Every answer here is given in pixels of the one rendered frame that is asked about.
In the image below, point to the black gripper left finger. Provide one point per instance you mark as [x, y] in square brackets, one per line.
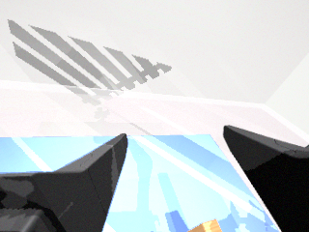
[76, 197]

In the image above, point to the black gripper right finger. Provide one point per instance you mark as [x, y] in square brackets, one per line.
[278, 171]

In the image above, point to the wooden post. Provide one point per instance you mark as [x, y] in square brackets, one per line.
[209, 226]

